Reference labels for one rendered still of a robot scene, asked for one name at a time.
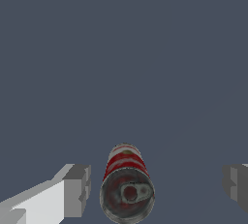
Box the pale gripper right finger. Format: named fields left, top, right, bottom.
left=221, top=163, right=248, bottom=215

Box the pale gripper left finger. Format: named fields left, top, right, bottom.
left=0, top=163, right=92, bottom=224

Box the red and white can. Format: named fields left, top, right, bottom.
left=99, top=143, right=156, bottom=224

